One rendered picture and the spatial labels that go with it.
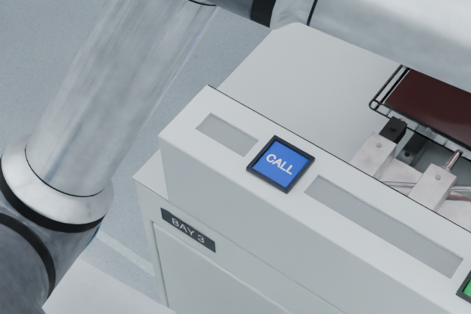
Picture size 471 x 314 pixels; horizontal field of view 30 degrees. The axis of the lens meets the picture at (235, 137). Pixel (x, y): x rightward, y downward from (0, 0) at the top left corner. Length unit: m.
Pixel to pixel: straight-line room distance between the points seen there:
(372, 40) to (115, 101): 0.29
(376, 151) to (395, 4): 0.55
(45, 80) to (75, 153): 1.59
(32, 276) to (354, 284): 0.36
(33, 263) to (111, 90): 0.18
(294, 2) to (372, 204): 0.46
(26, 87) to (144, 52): 1.66
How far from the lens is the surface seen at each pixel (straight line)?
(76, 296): 1.08
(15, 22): 2.55
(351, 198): 0.97
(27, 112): 2.32
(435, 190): 1.05
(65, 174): 0.82
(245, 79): 1.24
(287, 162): 0.98
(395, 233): 0.95
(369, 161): 1.06
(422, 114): 1.12
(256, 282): 1.14
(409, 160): 1.14
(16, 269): 0.81
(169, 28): 0.71
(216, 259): 1.17
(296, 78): 1.24
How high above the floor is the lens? 1.77
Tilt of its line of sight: 54 degrees down
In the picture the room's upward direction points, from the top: 2 degrees counter-clockwise
